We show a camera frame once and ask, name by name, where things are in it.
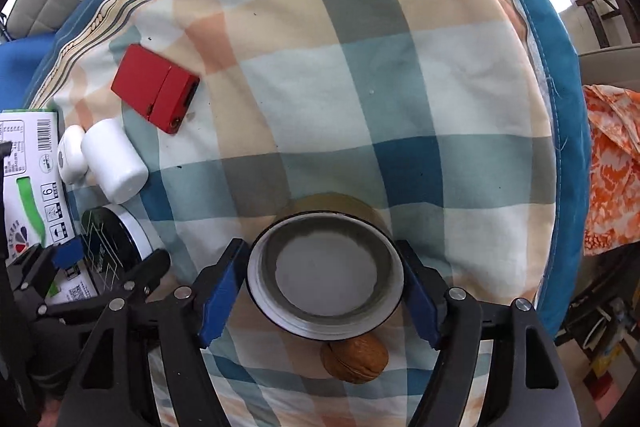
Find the cardboard box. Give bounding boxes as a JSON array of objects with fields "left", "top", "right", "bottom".
[{"left": 0, "top": 108, "right": 98, "bottom": 308}]

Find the grey tufted chair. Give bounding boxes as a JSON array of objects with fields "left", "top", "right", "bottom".
[{"left": 7, "top": 0, "right": 86, "bottom": 40}]

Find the dark wooden chair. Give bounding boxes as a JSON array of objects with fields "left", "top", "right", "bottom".
[{"left": 575, "top": 0, "right": 633, "bottom": 48}]

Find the white round earbud case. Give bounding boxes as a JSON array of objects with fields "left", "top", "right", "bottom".
[{"left": 56, "top": 125, "right": 91, "bottom": 185}]

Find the red rectangular box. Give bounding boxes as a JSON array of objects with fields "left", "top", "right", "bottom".
[{"left": 111, "top": 44, "right": 201, "bottom": 135}]

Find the white plastic bottle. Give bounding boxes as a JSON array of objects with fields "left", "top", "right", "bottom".
[{"left": 80, "top": 119, "right": 149, "bottom": 204}]

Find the orange patterned cloth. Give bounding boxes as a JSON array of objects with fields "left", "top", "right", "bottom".
[{"left": 582, "top": 84, "right": 640, "bottom": 258}]

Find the plaid tablecloth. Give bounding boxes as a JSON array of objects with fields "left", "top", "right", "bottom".
[{"left": 25, "top": 0, "right": 583, "bottom": 427}]

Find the beige chair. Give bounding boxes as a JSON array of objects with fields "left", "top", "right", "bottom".
[{"left": 577, "top": 42, "right": 640, "bottom": 85}]

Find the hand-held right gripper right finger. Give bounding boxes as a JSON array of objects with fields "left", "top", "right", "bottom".
[{"left": 394, "top": 238, "right": 587, "bottom": 427}]

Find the white dish metal rim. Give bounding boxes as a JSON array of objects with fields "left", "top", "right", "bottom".
[{"left": 246, "top": 193, "right": 405, "bottom": 342}]

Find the walnut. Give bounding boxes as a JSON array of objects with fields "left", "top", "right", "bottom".
[{"left": 320, "top": 333, "right": 390, "bottom": 384}]

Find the black round tin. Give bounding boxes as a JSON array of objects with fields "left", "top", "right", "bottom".
[{"left": 80, "top": 205, "right": 153, "bottom": 293}]

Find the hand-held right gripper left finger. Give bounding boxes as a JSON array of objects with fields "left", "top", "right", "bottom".
[{"left": 60, "top": 237, "right": 251, "bottom": 427}]

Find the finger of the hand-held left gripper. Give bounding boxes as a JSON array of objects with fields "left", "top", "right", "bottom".
[
  {"left": 42, "top": 249, "right": 172, "bottom": 323},
  {"left": 9, "top": 238, "right": 86, "bottom": 303}
]

